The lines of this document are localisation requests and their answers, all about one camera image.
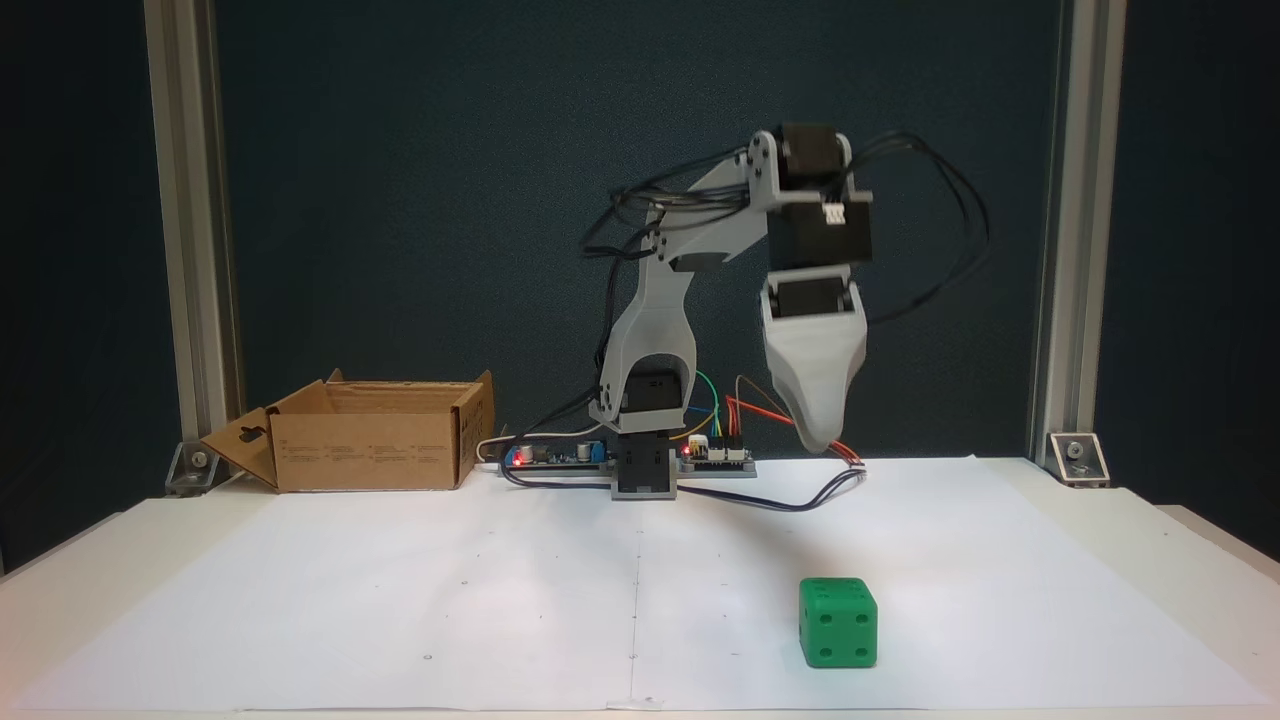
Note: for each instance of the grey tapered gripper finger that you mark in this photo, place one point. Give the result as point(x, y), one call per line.
point(818, 390)

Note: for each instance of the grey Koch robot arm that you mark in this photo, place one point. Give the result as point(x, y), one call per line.
point(660, 320)

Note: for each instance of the open cardboard box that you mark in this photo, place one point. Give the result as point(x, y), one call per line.
point(370, 450)

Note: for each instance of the green die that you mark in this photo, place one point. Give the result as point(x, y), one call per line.
point(838, 625)

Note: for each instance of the blue motor controller board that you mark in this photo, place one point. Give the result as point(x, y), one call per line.
point(735, 458)

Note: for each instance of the aluminium frame post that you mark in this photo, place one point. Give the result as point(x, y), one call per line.
point(190, 250)
point(1075, 250)

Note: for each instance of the metal corner bracket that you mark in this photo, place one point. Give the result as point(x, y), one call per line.
point(1078, 460)
point(195, 465)

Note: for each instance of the blue power converter board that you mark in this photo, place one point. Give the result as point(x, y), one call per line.
point(560, 457)

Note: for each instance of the large white paper sheet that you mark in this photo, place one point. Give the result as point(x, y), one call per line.
point(400, 600)

